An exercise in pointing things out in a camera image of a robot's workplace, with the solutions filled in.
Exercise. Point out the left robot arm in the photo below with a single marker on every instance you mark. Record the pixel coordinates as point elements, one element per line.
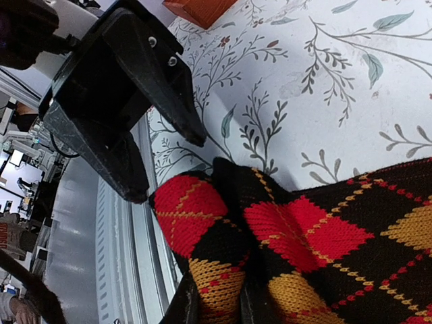
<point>29,29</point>

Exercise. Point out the floral table mat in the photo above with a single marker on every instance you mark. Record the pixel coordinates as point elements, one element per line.
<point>310,92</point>

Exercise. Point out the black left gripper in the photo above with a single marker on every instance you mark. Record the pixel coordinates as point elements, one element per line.
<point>126,63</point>

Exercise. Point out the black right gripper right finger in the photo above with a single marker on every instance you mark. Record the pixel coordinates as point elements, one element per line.
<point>253,304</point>

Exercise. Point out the black red orange argyle sock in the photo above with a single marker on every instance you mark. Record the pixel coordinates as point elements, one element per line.
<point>358,251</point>

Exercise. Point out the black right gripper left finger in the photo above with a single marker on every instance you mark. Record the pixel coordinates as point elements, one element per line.
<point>184,307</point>

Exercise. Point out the brown wooden compartment tray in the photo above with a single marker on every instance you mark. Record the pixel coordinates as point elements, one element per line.
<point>203,13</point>

